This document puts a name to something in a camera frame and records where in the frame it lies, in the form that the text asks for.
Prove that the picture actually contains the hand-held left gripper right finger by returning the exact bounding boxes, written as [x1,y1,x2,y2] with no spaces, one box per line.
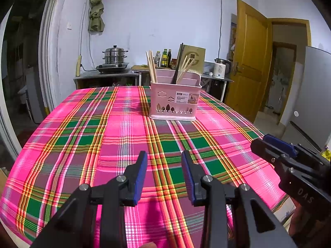
[181,150,298,248]

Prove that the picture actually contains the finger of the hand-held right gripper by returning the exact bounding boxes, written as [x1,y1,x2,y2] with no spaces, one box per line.
[263,134,327,164]
[251,139,289,171]

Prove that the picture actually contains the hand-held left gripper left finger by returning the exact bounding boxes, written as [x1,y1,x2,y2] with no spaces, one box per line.
[30,150,148,248]

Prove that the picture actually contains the pink plastic utensil basket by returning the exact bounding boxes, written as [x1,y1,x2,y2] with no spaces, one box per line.
[149,73,203,121]

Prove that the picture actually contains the black chopstick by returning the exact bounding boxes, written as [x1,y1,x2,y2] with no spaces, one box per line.
[174,43,185,84]
[171,43,182,84]

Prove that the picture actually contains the person's right hand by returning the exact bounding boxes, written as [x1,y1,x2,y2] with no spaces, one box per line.
[288,199,314,237]

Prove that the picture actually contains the grey refrigerator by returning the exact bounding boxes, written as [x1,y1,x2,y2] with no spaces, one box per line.
[281,46,331,151]

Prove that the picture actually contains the pink plaid tablecloth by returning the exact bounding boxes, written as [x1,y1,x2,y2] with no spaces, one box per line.
[0,85,289,248]

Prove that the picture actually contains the yellow wooden door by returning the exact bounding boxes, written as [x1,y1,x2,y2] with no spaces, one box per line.
[224,0,272,122]

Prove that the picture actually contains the steel kitchen table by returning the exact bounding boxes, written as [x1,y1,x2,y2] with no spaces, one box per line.
[131,64,234,102]

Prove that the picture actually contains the white electric kettle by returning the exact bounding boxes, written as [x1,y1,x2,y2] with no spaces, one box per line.
[213,58,231,79]

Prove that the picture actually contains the low steel cabinet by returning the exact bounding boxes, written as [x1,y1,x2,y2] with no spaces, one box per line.
[73,72,141,89]

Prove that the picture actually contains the gold gift box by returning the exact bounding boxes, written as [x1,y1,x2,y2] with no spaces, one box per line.
[176,44,206,75]

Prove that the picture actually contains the steel gas stove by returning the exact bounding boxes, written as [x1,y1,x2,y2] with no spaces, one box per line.
[96,62,130,73]

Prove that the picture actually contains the steel steamer pot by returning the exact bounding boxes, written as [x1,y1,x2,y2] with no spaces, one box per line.
[102,45,129,65]

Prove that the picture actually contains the green hanging cloth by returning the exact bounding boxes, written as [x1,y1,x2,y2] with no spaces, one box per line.
[88,0,107,33]

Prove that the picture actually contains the wall poster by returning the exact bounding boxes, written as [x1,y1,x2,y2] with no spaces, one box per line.
[229,22,237,57]

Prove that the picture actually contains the yellow door frame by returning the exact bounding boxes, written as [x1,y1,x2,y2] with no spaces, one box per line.
[267,18,312,124]

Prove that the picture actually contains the black wall cable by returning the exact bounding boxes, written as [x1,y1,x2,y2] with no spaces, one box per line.
[219,0,223,60]

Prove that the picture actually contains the white door frame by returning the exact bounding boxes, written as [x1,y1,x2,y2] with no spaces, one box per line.
[39,0,68,109]

